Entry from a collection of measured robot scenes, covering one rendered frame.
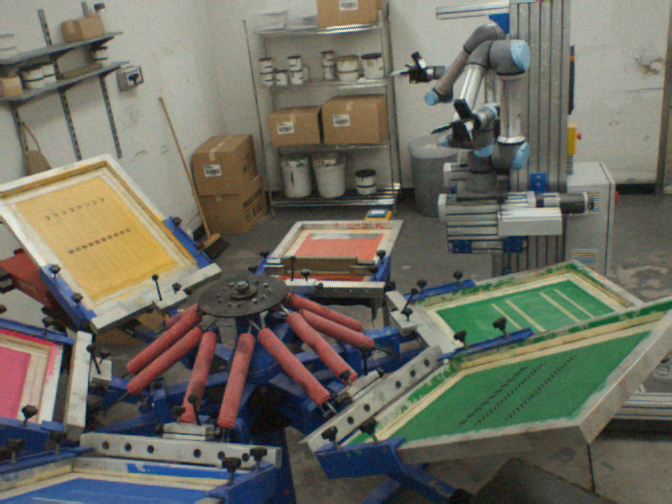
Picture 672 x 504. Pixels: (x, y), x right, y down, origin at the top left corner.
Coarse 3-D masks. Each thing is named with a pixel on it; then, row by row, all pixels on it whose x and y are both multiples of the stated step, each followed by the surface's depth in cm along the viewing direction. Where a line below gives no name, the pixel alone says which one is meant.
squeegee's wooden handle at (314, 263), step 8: (288, 256) 315; (296, 256) 314; (304, 256) 313; (312, 256) 312; (320, 256) 311; (328, 256) 310; (336, 256) 309; (344, 256) 308; (352, 256) 307; (288, 264) 315; (296, 264) 314; (304, 264) 313; (312, 264) 312; (320, 264) 311; (328, 264) 310; (336, 264) 309; (344, 264) 308; (352, 264) 307
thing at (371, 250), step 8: (376, 240) 348; (368, 248) 340; (376, 248) 339; (368, 256) 331; (320, 280) 313; (328, 280) 312; (336, 280) 311; (344, 280) 310; (352, 280) 309; (360, 280) 308
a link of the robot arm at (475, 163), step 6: (468, 150) 305; (468, 156) 306; (474, 156) 303; (486, 156) 299; (468, 162) 308; (474, 162) 304; (480, 162) 302; (486, 162) 301; (468, 168) 309; (474, 168) 305; (480, 168) 304; (486, 168) 303; (492, 168) 305
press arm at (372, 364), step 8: (400, 352) 256; (408, 352) 256; (416, 352) 255; (368, 360) 253; (376, 360) 253; (384, 360) 252; (392, 360) 252; (408, 360) 254; (368, 368) 249; (384, 368) 252; (392, 368) 253; (320, 376) 247; (328, 376) 246; (336, 376) 246; (360, 376) 249; (328, 384) 247; (344, 384) 249
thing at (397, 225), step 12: (300, 228) 369; (312, 228) 371; (324, 228) 369; (336, 228) 367; (348, 228) 366; (360, 228) 364; (372, 228) 362; (384, 228) 361; (396, 228) 351; (288, 240) 351; (396, 240) 340; (276, 252) 339
